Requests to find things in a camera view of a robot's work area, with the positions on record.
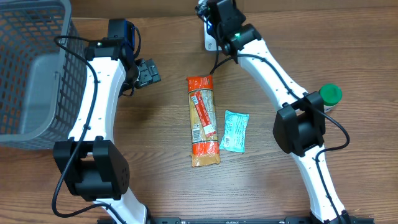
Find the green lid white jar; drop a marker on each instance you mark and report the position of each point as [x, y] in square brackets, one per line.
[331, 95]

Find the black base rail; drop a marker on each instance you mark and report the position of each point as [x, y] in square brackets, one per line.
[287, 220]

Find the white barcode scanner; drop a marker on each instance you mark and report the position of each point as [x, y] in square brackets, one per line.
[209, 35]

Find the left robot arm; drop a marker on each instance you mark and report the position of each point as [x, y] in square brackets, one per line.
[93, 171]

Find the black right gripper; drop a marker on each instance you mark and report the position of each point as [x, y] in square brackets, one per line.
[224, 8]

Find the grey plastic mesh basket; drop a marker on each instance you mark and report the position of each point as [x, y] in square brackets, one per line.
[42, 85]

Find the orange spaghetti package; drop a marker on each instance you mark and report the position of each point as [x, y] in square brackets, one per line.
[203, 125]

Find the teal Kleenex tissue pack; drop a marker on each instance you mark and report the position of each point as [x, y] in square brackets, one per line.
[235, 125]

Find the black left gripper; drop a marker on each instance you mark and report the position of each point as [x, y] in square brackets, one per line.
[148, 73]

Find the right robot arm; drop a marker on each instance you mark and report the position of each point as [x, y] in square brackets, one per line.
[299, 124]

